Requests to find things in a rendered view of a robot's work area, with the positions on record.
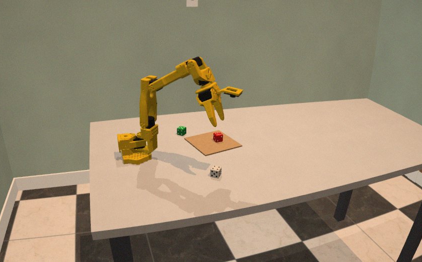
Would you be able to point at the green die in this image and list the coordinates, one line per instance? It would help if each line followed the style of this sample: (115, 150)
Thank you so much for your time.
(181, 130)

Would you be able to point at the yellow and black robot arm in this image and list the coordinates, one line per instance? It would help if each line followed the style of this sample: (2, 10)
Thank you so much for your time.
(132, 146)

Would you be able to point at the red die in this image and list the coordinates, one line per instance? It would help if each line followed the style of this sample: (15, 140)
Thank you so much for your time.
(217, 137)

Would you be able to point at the white die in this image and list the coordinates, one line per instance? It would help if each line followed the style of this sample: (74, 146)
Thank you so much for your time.
(215, 171)

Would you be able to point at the tan flat mat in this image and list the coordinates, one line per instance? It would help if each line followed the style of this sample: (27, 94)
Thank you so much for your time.
(207, 146)

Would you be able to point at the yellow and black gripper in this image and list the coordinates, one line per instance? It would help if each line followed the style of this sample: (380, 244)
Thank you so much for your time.
(209, 96)

